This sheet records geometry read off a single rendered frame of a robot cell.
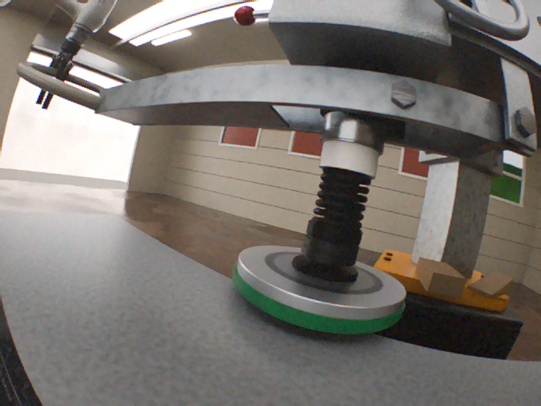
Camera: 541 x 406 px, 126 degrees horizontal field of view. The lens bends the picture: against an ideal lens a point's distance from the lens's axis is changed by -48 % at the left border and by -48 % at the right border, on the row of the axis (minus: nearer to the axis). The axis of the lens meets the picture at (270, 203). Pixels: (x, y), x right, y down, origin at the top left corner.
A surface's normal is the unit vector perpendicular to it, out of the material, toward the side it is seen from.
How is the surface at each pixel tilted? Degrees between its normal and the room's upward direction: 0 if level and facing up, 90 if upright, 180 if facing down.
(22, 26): 90
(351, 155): 90
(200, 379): 0
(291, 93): 90
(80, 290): 0
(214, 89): 90
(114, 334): 0
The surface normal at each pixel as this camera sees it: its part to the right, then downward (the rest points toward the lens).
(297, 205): -0.41, -0.04
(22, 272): 0.20, -0.98
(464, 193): -0.01, 0.05
